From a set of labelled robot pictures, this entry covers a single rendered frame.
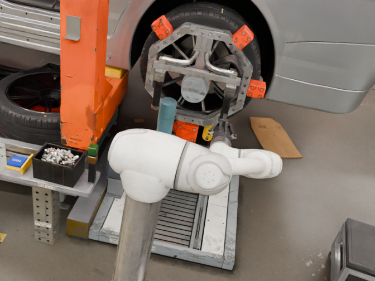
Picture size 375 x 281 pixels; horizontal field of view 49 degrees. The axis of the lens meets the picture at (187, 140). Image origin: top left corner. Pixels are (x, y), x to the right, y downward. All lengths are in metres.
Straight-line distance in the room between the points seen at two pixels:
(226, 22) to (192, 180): 1.29
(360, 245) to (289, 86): 0.90
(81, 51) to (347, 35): 1.31
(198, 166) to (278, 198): 1.95
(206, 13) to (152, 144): 1.23
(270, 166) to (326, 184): 1.67
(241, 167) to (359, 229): 1.15
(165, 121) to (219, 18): 0.59
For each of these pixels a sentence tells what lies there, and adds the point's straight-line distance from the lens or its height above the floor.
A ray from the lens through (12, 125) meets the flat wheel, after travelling 2.48.
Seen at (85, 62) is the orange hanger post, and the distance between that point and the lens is 1.88.
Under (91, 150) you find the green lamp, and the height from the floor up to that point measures 0.65.
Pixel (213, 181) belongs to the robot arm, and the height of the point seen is 1.16.
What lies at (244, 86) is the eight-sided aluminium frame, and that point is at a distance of 2.20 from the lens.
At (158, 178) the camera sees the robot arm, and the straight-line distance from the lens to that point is 1.05.
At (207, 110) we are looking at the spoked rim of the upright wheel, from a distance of 2.37.
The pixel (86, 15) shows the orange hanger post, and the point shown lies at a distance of 1.80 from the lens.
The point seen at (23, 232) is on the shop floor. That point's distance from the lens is 2.44.
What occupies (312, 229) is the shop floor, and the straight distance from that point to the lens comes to 2.79.
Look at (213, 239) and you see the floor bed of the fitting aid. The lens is 2.37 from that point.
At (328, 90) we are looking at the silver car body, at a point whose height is 0.88.
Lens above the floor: 1.77
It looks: 33 degrees down
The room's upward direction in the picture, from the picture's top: 11 degrees clockwise
